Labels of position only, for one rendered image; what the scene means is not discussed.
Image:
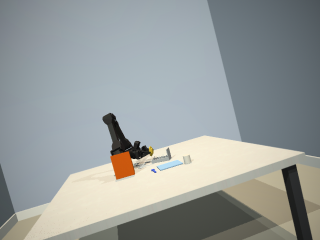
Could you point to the light blue square mat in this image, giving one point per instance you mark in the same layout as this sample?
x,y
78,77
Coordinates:
x,y
169,165

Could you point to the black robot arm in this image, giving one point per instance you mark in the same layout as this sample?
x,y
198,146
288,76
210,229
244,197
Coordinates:
x,y
119,143

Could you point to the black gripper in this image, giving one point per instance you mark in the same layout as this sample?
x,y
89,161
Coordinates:
x,y
140,153

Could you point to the yellow plate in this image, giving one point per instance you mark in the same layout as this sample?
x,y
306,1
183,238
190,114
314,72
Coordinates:
x,y
151,151

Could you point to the grey cylinder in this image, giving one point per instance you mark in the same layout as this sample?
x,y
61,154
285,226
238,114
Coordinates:
x,y
187,159

